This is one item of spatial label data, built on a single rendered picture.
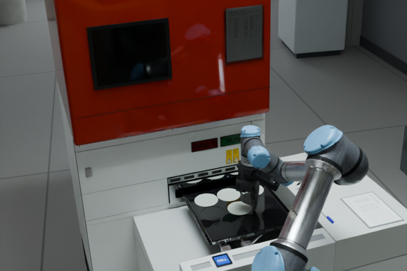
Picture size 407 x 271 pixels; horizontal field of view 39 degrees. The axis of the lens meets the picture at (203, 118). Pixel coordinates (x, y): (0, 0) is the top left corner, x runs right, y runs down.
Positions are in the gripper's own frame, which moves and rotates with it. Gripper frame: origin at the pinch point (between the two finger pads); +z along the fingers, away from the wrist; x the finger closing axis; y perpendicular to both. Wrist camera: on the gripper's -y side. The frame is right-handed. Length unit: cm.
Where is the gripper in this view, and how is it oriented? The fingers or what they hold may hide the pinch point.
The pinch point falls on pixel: (255, 207)
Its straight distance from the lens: 233.9
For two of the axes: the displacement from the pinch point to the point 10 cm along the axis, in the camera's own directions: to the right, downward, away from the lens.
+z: 0.4, 9.1, 4.2
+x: -3.3, 4.1, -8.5
